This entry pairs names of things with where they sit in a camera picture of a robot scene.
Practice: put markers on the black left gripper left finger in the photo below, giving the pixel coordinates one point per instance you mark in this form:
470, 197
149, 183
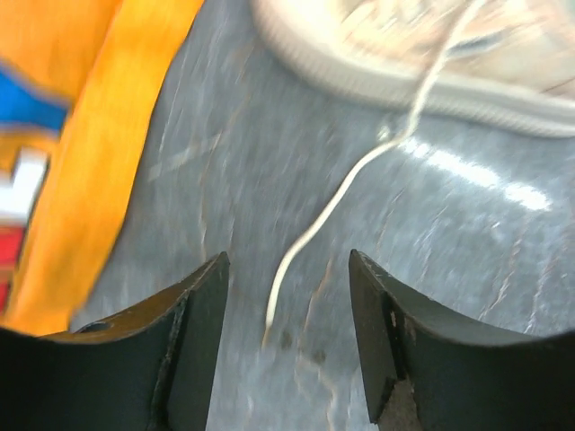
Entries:
148, 367

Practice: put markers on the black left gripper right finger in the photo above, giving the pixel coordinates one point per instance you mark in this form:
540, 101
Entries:
458, 373

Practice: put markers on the beige lace shoe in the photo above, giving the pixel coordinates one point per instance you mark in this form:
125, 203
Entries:
505, 63

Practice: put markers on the orange Mickey Mouse pillow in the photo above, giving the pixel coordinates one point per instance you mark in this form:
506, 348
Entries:
79, 82

